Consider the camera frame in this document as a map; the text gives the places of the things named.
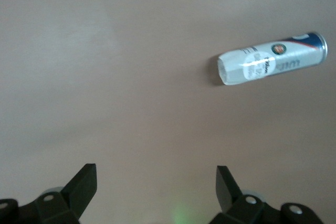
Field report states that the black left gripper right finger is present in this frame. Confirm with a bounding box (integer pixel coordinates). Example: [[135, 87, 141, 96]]
[[211, 165, 323, 224]]

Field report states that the white blue tennis ball can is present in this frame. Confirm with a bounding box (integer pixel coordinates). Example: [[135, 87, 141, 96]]
[[217, 31, 328, 87]]

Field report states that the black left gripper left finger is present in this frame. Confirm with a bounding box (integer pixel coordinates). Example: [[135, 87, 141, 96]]
[[0, 163, 98, 224]]

